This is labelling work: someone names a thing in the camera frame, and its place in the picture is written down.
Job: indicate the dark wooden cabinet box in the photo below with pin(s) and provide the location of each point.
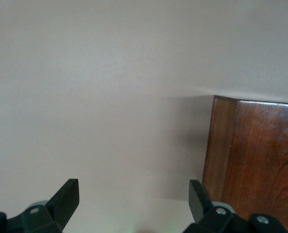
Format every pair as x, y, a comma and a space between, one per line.
260, 157

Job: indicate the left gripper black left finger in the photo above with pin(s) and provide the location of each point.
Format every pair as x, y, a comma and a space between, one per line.
64, 204

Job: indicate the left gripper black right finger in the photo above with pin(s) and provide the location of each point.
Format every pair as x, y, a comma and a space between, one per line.
199, 204

